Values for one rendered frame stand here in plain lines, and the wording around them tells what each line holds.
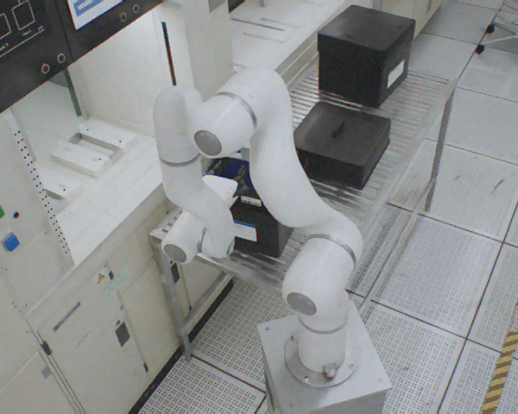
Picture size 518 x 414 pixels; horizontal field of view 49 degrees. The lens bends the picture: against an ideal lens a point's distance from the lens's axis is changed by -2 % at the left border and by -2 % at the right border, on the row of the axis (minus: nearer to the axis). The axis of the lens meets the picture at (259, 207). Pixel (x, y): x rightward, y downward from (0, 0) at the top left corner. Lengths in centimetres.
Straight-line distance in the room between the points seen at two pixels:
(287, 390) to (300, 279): 42
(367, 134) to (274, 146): 96
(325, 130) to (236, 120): 106
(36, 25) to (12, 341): 79
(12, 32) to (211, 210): 56
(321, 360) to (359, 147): 79
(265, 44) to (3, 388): 165
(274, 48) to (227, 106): 151
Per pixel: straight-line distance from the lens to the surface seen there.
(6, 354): 165
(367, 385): 150
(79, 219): 182
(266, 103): 105
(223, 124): 97
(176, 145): 117
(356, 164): 189
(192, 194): 127
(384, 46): 221
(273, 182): 108
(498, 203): 314
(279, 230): 165
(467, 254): 285
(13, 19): 133
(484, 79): 406
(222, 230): 131
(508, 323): 266
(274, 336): 157
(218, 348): 246
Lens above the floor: 208
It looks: 44 degrees down
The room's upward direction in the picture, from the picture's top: 4 degrees counter-clockwise
